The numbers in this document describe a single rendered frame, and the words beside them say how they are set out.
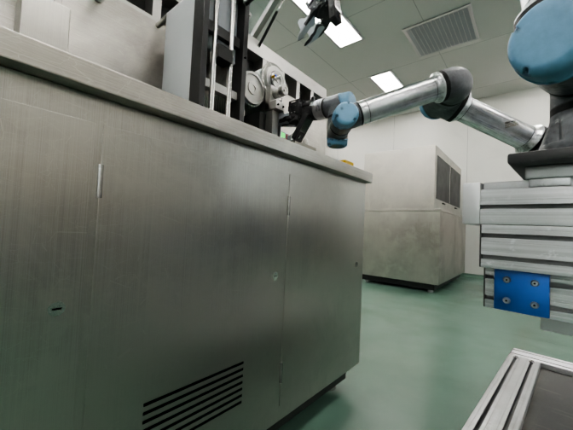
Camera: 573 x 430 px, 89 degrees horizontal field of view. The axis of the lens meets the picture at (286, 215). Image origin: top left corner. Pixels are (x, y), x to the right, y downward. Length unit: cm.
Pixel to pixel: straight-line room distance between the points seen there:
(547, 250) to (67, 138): 85
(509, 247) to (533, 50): 35
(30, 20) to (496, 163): 531
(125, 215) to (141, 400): 34
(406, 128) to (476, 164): 133
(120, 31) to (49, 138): 86
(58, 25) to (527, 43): 99
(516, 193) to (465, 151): 486
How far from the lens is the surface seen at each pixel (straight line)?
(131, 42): 138
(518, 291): 78
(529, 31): 69
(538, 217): 73
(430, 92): 108
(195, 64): 93
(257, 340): 84
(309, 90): 214
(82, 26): 133
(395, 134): 598
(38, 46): 58
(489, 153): 553
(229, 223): 71
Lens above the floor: 66
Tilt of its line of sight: 2 degrees up
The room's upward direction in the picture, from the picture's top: 3 degrees clockwise
